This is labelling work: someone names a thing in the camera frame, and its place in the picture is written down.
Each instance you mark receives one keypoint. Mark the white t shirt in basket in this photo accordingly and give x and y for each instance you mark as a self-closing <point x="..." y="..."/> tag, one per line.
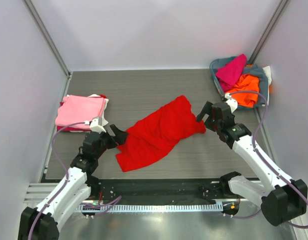
<point x="267" y="71"/>

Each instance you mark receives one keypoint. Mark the red t shirt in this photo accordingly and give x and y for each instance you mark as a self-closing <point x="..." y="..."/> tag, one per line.
<point x="154" y="137"/>

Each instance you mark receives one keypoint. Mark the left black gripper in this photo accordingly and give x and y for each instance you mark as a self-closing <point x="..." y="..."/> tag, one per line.
<point x="120" y="135"/>

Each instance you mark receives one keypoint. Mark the folded crimson t shirt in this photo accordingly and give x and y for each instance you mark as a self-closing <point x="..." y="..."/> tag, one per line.
<point x="68" y="129"/>

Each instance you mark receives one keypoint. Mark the magenta t shirt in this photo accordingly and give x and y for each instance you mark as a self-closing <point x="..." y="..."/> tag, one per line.
<point x="229" y="74"/>

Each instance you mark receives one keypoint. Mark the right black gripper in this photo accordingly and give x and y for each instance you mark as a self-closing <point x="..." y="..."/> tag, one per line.
<point x="211" y="118"/>

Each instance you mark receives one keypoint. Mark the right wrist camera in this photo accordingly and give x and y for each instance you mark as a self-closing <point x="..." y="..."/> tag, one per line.
<point x="232" y="103"/>

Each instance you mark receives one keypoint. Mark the white slotted cable duct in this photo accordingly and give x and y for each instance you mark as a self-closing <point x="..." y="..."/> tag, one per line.
<point x="218" y="207"/>

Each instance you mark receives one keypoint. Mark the right aluminium frame post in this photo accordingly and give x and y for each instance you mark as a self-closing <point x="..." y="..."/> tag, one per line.
<point x="277" y="14"/>

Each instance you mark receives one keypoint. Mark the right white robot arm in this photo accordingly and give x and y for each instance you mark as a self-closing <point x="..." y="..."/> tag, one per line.
<point x="279" y="197"/>

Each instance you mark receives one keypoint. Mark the orange t shirt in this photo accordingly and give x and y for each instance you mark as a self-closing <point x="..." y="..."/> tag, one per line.
<point x="244" y="90"/>

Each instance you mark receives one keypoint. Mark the blue laundry basket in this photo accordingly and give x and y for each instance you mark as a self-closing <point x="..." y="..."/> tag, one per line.
<point x="218" y="63"/>

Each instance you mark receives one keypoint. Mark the folded pink t shirt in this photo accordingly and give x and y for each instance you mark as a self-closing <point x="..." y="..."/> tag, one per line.
<point x="79" y="112"/>

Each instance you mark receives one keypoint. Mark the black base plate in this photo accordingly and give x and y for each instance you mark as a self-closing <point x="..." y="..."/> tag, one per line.
<point x="161" y="191"/>

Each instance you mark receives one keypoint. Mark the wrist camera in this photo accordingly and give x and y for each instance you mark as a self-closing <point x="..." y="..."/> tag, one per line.
<point x="98" y="124"/>
<point x="232" y="103"/>

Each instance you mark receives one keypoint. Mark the left aluminium frame post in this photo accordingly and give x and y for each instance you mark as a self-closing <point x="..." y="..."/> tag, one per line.
<point x="47" y="37"/>

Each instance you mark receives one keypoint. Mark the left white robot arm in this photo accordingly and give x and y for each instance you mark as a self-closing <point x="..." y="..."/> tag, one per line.
<point x="46" y="220"/>

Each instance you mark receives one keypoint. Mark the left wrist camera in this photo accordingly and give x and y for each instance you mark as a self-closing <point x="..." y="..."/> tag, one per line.
<point x="98" y="124"/>

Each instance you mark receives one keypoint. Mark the aluminium frame post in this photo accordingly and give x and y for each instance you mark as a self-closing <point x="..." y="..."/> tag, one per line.
<point x="47" y="37"/>
<point x="277" y="14"/>

